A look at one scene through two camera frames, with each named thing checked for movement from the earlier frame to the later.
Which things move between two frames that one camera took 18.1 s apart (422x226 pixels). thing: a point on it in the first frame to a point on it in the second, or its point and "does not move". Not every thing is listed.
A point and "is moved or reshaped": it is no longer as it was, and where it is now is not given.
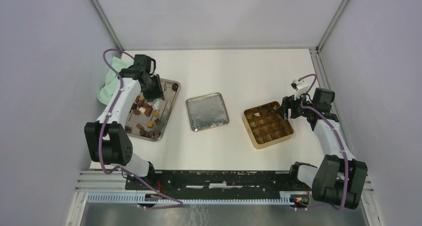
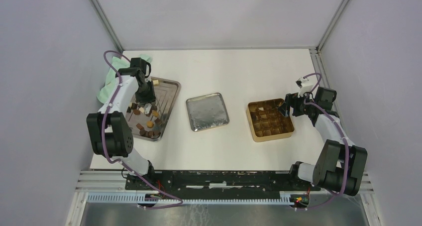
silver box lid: [207, 111] does not move
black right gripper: [288, 102] does not move
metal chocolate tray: [150, 120] does not move
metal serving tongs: [155, 103] to [147, 108]
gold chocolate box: [265, 126] is moved or reshaped
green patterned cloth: [113, 80] does not move
